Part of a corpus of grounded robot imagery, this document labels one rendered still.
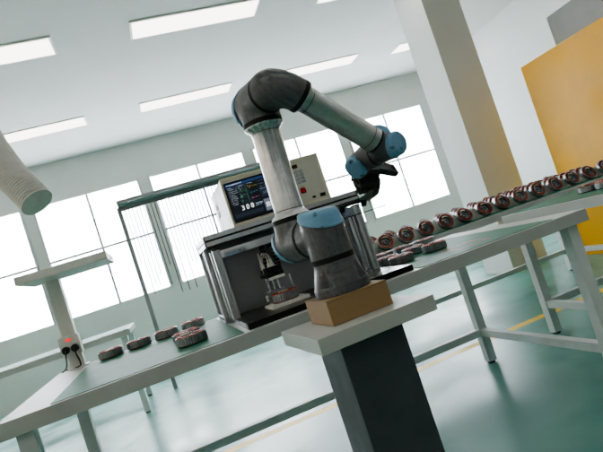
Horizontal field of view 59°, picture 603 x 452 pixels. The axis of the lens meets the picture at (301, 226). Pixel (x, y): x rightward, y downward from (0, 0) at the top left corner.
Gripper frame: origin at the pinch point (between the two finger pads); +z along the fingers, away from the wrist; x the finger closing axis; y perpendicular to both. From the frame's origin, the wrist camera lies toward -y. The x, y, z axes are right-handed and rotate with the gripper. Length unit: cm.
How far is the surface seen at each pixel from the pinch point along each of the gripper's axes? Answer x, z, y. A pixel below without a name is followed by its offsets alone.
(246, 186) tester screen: -32, 14, 37
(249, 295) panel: -1, 46, 48
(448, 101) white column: -226, 220, -258
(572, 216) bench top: 34, 7, -76
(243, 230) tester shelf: -16, 20, 45
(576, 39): -159, 109, -308
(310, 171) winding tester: -30.7, 14.9, 8.8
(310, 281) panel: 2, 48, 21
